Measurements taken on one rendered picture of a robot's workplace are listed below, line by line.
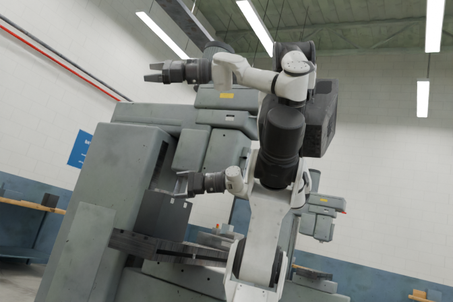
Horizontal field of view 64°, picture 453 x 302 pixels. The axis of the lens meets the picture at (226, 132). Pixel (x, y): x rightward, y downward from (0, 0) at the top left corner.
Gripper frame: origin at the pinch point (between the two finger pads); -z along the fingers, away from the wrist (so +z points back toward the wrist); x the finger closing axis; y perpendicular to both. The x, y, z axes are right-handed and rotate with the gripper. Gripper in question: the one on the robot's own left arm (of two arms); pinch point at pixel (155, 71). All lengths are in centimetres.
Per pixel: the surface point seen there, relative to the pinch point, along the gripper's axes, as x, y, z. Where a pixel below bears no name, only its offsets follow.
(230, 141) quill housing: 50, -61, 25
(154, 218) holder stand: -5, -64, -7
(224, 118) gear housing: 61, -53, 22
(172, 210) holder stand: 2, -66, -1
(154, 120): 81, -65, -22
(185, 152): 54, -71, 0
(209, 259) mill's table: 0, -97, 15
